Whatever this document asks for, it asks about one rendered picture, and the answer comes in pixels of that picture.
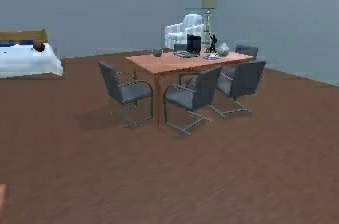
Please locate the grey flat plate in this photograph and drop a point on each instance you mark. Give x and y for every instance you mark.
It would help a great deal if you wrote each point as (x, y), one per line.
(212, 57)

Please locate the black figure statue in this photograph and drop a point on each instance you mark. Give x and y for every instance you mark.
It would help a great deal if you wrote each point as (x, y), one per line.
(213, 44)

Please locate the black laptop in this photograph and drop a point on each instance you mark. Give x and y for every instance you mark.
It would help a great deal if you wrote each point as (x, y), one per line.
(193, 45)

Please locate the brown basketball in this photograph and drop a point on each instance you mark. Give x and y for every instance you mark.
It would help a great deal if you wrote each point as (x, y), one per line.
(39, 46)

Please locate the grey faceted vase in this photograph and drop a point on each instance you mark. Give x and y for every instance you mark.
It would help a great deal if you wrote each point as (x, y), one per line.
(223, 49)

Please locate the orange wooden table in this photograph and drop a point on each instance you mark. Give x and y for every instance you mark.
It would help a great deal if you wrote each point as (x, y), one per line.
(177, 63)

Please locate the dark blue pillow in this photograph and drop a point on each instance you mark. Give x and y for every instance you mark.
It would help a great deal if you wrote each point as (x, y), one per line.
(26, 42)
(5, 43)

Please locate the white tufted armchair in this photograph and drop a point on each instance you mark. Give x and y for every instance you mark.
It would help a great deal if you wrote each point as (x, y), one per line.
(182, 31)

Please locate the small grey bowl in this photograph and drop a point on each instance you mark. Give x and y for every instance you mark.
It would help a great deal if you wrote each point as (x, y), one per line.
(157, 52)

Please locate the grey cantilever chair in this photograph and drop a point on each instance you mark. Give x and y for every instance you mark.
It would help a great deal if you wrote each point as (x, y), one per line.
(193, 93)
(123, 90)
(247, 50)
(242, 81)

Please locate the green shade floor lamp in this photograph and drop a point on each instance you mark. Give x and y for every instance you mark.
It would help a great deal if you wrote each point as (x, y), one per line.
(208, 20)

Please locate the white bed with wooden headboard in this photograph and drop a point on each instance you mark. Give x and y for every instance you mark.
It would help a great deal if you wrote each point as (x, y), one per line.
(17, 61)

